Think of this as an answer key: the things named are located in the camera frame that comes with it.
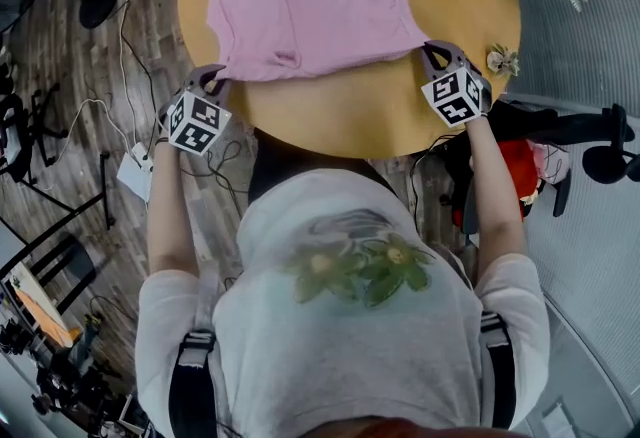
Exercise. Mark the white power strip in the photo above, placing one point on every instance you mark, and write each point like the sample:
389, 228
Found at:
142, 157

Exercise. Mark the pink bag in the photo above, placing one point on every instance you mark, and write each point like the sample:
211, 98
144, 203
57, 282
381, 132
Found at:
550, 163

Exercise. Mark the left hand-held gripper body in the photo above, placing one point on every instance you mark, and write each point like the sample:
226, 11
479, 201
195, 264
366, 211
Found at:
197, 123

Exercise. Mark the black low-back office chair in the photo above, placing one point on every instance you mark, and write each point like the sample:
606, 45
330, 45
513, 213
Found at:
20, 141

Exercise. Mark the person's right forearm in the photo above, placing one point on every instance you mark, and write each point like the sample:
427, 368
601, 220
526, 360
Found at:
495, 196

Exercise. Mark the red plush toy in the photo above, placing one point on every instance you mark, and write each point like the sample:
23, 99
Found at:
517, 161

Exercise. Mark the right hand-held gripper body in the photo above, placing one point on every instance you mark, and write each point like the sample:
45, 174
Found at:
455, 98

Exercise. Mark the black stool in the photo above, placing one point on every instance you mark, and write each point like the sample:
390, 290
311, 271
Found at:
75, 261

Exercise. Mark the orange cloth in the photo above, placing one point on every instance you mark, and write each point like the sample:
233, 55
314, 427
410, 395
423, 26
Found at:
45, 316

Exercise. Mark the small white round table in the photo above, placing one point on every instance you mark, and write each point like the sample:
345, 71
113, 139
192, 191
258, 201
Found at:
22, 278

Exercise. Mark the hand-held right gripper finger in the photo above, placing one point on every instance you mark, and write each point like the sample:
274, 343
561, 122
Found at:
457, 57
431, 68

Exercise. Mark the small pale flower ornament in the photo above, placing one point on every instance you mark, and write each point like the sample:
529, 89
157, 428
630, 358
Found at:
502, 60

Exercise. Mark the person's left forearm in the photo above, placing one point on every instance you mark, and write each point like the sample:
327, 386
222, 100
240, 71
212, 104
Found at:
167, 216

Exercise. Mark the white flat box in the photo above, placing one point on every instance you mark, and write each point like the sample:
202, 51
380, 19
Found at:
132, 178

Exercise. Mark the person's black trousers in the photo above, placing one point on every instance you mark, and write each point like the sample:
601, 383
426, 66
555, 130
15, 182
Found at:
275, 166

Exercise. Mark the pink long-sleeve shirt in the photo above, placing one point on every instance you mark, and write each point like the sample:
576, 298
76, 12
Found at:
310, 11

